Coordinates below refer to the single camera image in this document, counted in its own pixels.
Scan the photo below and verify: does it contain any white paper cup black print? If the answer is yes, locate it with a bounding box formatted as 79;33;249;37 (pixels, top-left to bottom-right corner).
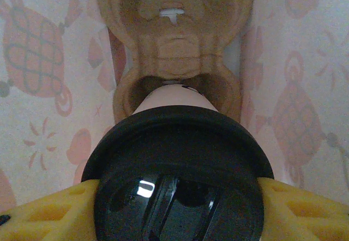
132;84;220;116

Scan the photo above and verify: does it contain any red white paper bag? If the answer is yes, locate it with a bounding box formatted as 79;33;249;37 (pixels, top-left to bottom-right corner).
0;0;349;241

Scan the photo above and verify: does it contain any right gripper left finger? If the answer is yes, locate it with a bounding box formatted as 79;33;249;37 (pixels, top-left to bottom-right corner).
0;179;100;241

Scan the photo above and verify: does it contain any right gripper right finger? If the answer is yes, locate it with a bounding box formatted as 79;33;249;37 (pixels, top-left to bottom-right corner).
257;177;349;241

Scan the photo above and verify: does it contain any brown pulp cup carrier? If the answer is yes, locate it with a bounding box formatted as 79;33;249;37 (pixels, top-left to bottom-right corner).
94;0;258;123

